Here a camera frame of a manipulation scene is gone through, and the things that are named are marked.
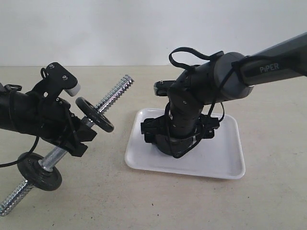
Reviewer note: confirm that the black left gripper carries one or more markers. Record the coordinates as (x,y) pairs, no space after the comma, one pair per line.
(60,127)

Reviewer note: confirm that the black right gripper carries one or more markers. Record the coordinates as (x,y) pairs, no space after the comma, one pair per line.
(176,124)

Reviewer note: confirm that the black weight plate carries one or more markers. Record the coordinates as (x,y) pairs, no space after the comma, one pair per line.
(35,174)
(174,147)

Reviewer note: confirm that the black metal washer disc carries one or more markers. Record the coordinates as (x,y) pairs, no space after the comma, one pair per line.
(92,113)

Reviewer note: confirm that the chrome threaded dumbbell bar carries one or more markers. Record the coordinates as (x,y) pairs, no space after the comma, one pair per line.
(48,162)

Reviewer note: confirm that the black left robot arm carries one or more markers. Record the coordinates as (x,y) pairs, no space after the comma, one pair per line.
(28,113)

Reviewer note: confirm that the white rectangular tray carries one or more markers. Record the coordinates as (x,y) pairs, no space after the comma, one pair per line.
(220,157)

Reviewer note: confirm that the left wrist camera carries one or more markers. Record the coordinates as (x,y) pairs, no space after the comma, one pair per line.
(56,79)

